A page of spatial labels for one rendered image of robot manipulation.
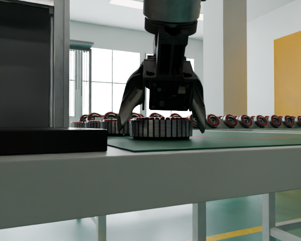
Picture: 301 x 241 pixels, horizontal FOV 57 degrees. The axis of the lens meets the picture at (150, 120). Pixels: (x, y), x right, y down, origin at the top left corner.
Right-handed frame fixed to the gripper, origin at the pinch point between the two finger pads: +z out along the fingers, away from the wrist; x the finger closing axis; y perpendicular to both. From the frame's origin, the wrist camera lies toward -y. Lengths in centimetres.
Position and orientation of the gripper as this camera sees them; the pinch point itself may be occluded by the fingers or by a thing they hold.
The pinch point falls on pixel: (160, 129)
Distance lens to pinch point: 50.4
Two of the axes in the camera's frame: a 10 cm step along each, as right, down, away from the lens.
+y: 0.1, 5.7, -8.2
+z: -0.4, 8.2, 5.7
